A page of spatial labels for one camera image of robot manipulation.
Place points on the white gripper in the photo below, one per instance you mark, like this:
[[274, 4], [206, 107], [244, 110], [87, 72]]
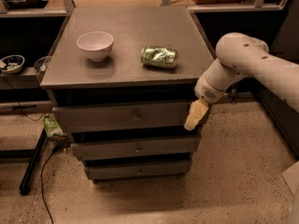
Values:
[[206, 90]]

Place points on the grey top drawer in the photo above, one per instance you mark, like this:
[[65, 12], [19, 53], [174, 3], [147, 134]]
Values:
[[110, 117]]

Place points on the grey drawer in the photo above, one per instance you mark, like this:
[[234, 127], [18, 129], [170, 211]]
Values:
[[136, 147], [138, 169], [110, 117]]

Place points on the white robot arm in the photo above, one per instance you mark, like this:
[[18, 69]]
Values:
[[240, 56]]

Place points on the grey bottom drawer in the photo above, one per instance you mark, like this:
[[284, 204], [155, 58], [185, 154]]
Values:
[[138, 169]]

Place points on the grey drawer cabinet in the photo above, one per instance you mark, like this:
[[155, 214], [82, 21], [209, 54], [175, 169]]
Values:
[[121, 78]]

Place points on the grey middle drawer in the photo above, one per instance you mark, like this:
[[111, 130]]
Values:
[[136, 147]]

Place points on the crushed green soda can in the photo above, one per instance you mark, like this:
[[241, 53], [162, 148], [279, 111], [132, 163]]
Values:
[[159, 57]]

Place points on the white ceramic bowl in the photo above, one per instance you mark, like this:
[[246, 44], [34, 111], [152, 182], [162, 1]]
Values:
[[96, 46]]

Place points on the green snack bag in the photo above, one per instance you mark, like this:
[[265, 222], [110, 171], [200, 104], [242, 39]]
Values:
[[55, 133]]

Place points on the small grey bowl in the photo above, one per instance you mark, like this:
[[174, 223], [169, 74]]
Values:
[[42, 64]]

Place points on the blue patterned bowl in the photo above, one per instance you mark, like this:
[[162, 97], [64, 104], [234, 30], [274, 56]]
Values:
[[11, 64]]

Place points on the black metal bar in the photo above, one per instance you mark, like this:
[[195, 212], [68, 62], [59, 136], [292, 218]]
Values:
[[24, 186]]

